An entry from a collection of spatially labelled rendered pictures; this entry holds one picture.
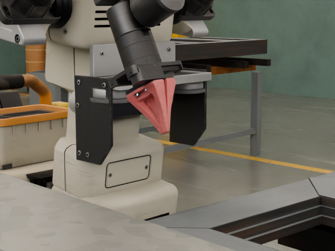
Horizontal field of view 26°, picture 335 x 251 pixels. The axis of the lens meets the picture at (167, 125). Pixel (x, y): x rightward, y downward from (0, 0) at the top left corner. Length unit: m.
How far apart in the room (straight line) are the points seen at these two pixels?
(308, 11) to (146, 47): 8.54
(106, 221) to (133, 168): 1.06
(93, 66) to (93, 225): 0.94
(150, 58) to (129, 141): 0.45
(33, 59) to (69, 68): 8.46
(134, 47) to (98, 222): 0.67
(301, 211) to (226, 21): 9.23
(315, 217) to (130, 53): 0.41
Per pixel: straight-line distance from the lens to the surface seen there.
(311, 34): 9.56
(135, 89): 1.08
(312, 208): 1.22
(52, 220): 0.43
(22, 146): 1.67
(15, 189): 0.50
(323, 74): 9.49
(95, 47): 1.35
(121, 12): 1.09
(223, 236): 1.01
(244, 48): 5.49
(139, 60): 1.07
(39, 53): 9.88
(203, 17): 1.61
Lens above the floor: 1.17
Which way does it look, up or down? 9 degrees down
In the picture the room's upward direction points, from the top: straight up
